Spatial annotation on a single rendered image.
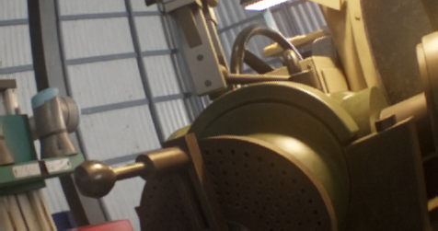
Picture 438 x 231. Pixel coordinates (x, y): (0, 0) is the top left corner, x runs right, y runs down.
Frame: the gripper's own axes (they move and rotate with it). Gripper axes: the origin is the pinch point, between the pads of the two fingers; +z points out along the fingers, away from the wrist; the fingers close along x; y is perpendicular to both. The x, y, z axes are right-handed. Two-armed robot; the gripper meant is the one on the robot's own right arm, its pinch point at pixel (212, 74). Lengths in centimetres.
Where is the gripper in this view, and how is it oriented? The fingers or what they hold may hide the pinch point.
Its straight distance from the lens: 58.8
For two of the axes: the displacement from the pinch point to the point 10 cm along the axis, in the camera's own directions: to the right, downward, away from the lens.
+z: 3.1, 9.5, -0.8
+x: -1.3, -0.4, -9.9
